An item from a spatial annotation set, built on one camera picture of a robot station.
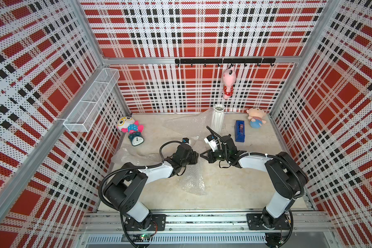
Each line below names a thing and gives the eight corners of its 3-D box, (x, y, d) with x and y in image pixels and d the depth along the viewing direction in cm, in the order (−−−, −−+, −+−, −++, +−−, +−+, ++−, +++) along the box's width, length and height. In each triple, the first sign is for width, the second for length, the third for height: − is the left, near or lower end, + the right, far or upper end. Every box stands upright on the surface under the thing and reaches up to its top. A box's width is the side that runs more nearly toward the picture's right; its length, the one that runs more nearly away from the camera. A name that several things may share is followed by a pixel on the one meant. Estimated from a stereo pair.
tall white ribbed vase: (210, 135, 110) (213, 113, 93) (210, 126, 116) (212, 104, 98) (221, 135, 110) (225, 113, 92) (219, 126, 116) (224, 104, 98)
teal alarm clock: (133, 147, 104) (128, 140, 98) (132, 141, 107) (127, 134, 101) (145, 143, 106) (141, 136, 100) (143, 138, 109) (140, 130, 103)
